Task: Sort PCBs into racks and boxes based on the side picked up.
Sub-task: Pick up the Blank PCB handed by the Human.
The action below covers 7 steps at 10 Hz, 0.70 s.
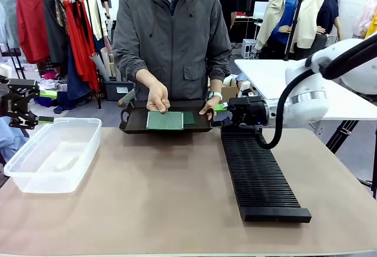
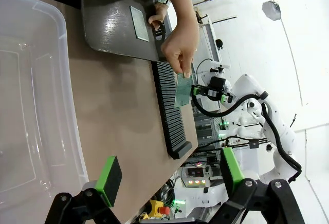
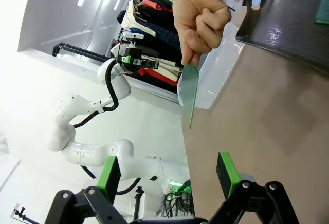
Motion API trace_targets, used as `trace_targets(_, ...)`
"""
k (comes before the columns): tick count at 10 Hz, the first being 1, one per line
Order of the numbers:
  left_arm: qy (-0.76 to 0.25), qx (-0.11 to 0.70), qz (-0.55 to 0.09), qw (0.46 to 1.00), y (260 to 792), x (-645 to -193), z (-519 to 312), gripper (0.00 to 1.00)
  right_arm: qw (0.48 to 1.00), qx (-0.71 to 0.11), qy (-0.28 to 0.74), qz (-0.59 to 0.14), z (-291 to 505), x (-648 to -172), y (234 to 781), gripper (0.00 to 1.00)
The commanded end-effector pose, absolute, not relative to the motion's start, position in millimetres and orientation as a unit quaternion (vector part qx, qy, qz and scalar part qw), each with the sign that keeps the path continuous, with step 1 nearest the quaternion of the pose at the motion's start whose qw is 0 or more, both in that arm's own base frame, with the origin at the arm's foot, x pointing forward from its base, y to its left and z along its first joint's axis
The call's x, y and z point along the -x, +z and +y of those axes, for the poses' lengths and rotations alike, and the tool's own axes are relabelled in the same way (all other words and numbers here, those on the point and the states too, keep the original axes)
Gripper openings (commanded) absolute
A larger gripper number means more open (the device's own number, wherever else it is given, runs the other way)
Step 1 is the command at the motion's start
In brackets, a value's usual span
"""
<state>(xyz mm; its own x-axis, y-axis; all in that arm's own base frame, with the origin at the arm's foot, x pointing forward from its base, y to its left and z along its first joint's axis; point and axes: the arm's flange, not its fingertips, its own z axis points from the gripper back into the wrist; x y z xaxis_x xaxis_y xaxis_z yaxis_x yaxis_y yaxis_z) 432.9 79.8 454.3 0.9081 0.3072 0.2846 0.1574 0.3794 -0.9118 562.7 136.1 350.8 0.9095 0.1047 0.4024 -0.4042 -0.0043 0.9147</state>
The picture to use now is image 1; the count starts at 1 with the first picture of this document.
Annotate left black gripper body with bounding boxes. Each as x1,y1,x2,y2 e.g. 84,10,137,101
0,75,19,120

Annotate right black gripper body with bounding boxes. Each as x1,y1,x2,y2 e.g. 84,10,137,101
228,95,269,127

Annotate small dark green PCB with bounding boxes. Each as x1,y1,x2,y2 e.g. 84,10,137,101
182,112,196,126

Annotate large green PCB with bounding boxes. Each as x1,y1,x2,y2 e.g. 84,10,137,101
146,110,184,131

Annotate black rectangular tray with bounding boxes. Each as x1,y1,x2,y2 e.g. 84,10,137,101
118,100,218,135

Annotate person's left forearm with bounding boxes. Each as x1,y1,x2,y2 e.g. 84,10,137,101
206,21,233,95

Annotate person's right forearm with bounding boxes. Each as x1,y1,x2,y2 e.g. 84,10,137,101
113,18,160,90

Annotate person's left hand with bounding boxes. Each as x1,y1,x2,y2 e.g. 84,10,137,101
199,95,222,122

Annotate person's right hand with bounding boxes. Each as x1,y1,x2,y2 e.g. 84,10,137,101
145,80,171,114

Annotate brown cardboard box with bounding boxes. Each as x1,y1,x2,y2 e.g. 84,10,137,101
220,78,239,104

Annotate light blue cloth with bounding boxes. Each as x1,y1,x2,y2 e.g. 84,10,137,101
0,116,29,164

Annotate clear plastic box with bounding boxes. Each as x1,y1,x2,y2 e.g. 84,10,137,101
3,117,103,195

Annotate white side table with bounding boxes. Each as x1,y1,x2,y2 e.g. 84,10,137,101
234,58,377,121

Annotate navy blue hanging garment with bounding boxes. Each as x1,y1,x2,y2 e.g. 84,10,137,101
53,44,92,114

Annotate dark grey hanging jacket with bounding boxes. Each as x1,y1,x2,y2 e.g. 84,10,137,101
42,0,71,67

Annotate black slotted PCB rack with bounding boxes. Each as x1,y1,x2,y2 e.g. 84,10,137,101
220,124,313,224

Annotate long red dress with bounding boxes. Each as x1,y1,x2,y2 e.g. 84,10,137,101
62,0,100,92

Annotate red shirt on hanger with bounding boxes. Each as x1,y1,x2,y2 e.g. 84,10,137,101
15,0,51,65

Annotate black metal clothes rack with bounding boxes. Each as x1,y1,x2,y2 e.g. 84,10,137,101
0,0,103,110

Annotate beige paper rolls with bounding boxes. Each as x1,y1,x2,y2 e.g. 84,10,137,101
89,47,122,83

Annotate person's grey jacket torso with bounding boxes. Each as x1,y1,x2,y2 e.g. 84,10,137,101
113,0,233,102

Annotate light grey garment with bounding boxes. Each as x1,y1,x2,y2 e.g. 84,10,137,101
0,0,22,49

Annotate dark grey storage bin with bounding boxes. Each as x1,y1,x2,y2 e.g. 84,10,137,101
104,80,135,102

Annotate black table leg brace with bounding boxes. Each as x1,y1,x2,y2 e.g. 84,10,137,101
325,120,359,155

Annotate cream hanging garment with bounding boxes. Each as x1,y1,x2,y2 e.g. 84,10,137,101
84,0,109,42

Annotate black tripod pole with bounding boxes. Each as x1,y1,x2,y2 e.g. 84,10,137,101
283,0,306,62

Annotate mannequin beige coat blue shirt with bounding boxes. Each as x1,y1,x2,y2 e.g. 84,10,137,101
254,0,310,52

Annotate background person in black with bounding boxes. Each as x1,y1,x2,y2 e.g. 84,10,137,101
214,0,239,32

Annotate mannequin cream jacket navy top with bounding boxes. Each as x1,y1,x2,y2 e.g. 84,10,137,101
294,0,344,55

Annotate mannequin pink and yellow clothes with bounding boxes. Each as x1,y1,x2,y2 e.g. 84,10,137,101
352,0,377,40

